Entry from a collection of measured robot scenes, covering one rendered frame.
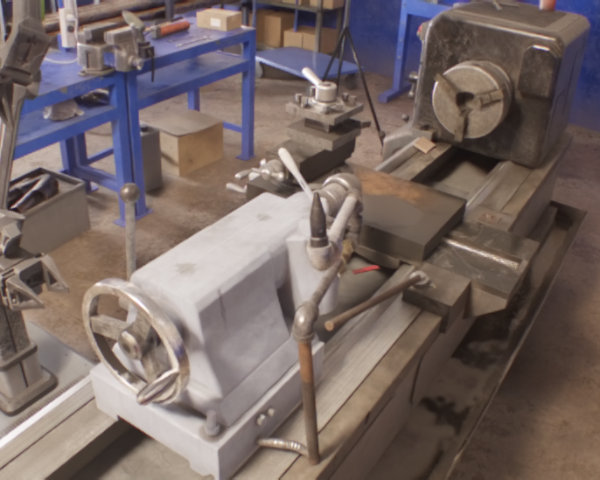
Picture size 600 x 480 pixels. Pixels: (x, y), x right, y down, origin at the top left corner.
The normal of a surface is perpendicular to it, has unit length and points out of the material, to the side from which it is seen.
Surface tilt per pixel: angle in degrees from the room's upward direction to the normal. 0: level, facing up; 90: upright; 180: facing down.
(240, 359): 66
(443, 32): 90
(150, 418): 90
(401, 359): 0
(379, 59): 90
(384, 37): 90
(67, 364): 0
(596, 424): 0
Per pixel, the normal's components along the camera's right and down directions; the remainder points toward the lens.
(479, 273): 0.04, -0.84
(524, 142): -0.55, 0.43
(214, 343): 0.82, 0.11
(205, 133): 0.78, 0.36
